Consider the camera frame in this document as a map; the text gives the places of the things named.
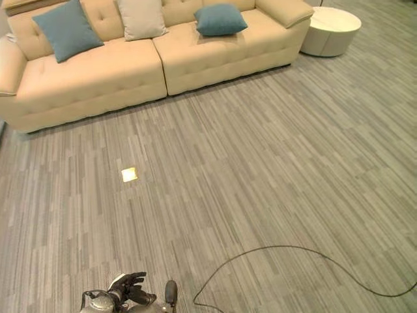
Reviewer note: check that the round white side table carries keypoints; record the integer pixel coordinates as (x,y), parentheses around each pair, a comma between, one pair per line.
(330,31)

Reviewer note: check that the robot silver body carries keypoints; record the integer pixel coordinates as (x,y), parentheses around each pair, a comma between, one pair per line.
(146,309)

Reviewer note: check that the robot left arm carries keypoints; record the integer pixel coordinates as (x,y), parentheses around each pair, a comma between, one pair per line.
(99,303)

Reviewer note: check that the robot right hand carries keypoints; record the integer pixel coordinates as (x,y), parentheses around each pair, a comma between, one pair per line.
(171,291)

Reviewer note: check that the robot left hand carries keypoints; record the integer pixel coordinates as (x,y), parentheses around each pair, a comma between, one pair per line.
(128,288)

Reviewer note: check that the large teal cushion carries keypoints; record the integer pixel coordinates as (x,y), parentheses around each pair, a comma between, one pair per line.
(68,31)

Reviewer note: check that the beige cushion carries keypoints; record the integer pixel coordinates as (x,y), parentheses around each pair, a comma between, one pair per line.
(141,19)

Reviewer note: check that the cream tufted leather sofa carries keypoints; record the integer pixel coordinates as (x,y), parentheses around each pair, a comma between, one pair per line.
(202,62)

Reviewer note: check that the small teal cushion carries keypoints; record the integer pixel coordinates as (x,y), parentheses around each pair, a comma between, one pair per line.
(220,20)

